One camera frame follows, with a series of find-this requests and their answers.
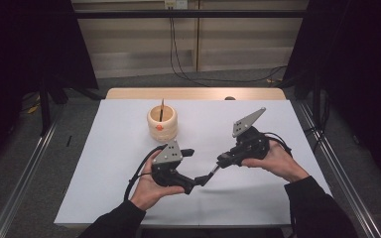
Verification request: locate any person's left hand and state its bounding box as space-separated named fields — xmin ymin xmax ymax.
xmin=129 ymin=148 xmax=187 ymax=212

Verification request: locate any right hand-held gripper cable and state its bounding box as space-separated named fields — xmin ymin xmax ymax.
xmin=261 ymin=132 xmax=294 ymax=158

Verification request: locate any person's right hand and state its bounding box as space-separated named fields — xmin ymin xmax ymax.
xmin=241 ymin=140 xmax=311 ymax=183

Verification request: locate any black makeup brush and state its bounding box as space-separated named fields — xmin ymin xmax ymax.
xmin=206 ymin=163 xmax=221 ymax=181

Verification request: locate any black horizontal frame bar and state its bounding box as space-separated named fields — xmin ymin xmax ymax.
xmin=73 ymin=9 xmax=309 ymax=19

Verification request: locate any small yellow object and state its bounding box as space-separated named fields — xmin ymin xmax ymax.
xmin=26 ymin=103 xmax=42 ymax=115

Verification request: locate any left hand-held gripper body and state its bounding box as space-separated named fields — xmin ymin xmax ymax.
xmin=150 ymin=138 xmax=196 ymax=195

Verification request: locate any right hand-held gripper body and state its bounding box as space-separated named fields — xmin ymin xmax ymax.
xmin=230 ymin=106 xmax=272 ymax=168

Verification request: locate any black wall cable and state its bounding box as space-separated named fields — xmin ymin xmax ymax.
xmin=169 ymin=17 xmax=211 ymax=88
xmin=172 ymin=17 xmax=289 ymax=83

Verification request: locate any hand-held gripper cable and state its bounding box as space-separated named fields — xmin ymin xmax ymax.
xmin=261 ymin=132 xmax=294 ymax=158
xmin=123 ymin=144 xmax=168 ymax=202

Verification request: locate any black curtain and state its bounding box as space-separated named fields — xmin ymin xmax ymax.
xmin=0 ymin=0 xmax=99 ymax=173
xmin=282 ymin=0 xmax=381 ymax=191

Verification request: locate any cream round brush holder cup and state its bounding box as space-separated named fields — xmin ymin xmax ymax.
xmin=146 ymin=104 xmax=179 ymax=144

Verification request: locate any wooden table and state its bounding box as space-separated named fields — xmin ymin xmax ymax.
xmin=105 ymin=87 xmax=287 ymax=101

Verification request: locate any white wall socket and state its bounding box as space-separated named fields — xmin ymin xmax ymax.
xmin=164 ymin=0 xmax=189 ymax=10

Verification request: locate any left hand-held gripper cable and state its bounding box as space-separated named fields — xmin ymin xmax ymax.
xmin=123 ymin=144 xmax=168 ymax=202

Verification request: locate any white table cover board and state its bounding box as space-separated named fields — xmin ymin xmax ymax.
xmin=54 ymin=98 xmax=332 ymax=229

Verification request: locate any black metal stand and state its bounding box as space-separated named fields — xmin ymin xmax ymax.
xmin=39 ymin=77 xmax=53 ymax=137
xmin=312 ymin=70 xmax=322 ymax=127

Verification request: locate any aluminium floor rail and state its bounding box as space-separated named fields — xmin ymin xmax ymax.
xmin=0 ymin=108 xmax=64 ymax=238
xmin=299 ymin=101 xmax=381 ymax=238

